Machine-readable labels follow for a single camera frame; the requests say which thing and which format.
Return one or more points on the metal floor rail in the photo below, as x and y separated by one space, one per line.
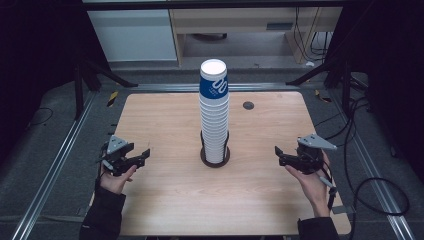
50 173
376 186

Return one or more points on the black round table grommet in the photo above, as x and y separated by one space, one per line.
248 105

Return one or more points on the stack of white paper cups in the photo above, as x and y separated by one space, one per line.
215 133

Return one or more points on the white cabinet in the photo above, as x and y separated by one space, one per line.
133 35

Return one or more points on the black metal stand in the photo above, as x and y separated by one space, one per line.
78 96
346 90

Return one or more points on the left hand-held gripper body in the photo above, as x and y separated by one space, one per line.
116 145

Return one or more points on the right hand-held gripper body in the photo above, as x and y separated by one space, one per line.
310 160

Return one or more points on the person's right hand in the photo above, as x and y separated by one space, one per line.
316 190

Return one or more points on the yellow black striped tape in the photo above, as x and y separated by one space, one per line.
112 98
322 96

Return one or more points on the light wooden desk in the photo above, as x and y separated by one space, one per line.
233 20

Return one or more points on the person's left hand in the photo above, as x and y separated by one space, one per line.
115 184

